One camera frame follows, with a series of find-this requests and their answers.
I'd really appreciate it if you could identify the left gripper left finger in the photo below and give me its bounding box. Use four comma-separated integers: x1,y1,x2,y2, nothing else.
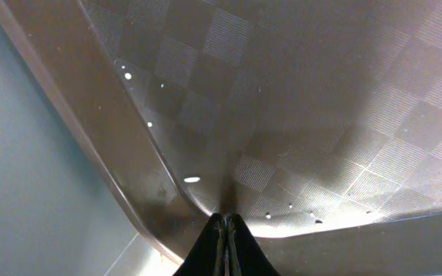
173,213,226,276

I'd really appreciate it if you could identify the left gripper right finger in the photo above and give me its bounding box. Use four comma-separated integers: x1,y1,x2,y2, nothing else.
227,214,280,276

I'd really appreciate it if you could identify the dark brown serving tray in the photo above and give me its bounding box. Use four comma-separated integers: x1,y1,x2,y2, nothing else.
0,0,442,275

